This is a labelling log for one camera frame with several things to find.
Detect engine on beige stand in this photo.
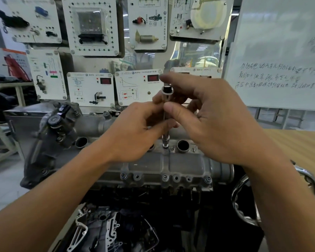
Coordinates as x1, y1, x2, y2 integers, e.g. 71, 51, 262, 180
0, 81, 35, 175

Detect white panel brass filter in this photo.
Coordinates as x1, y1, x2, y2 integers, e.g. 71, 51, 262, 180
127, 0, 169, 51

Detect white panel yellow disc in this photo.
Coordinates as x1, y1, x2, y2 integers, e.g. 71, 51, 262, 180
169, 0, 236, 41

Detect white panel black lever sensor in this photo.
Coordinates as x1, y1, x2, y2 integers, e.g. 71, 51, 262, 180
67, 72, 115, 107

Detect red hoist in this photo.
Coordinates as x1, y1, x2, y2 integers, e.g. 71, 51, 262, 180
4, 54, 31, 82

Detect grey metal engine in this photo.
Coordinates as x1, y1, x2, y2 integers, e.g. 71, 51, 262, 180
20, 101, 236, 193

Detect clear cased control module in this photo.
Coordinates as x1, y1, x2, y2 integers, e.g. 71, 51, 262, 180
75, 7, 110, 45

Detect large whiteboard on stand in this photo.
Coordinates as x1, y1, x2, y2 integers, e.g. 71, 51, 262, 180
223, 0, 315, 129

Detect silver socket extension bar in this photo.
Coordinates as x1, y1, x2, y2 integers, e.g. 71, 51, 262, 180
160, 85, 174, 150

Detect white panel green red labels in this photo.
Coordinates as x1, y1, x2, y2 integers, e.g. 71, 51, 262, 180
26, 49, 68, 100

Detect chrome handwheel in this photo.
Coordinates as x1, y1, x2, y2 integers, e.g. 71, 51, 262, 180
231, 165, 315, 229

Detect person's left hand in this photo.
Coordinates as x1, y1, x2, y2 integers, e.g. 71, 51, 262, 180
98, 101, 180, 165

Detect person's left forearm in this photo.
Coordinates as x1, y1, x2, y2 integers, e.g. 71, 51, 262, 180
0, 144, 113, 252

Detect yellow blue disc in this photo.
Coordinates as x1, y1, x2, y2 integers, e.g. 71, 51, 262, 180
190, 0, 228, 30

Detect white panel control module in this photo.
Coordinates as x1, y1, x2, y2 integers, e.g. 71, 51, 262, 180
62, 0, 120, 57

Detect person's right hand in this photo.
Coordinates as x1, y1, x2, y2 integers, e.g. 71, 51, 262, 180
152, 71, 263, 166

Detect white panel curve graph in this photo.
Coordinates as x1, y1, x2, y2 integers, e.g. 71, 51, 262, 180
114, 69, 165, 107

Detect white panel throttle body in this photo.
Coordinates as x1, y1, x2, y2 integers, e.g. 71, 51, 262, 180
170, 66, 222, 79

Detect black accelerator pedal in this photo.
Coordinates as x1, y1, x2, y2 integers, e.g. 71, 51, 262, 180
0, 9, 31, 28

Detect white sensor training panel board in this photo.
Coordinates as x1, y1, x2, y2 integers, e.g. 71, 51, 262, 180
2, 0, 242, 166

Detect black engine on trolley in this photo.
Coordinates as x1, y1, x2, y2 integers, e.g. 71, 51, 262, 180
0, 73, 33, 121

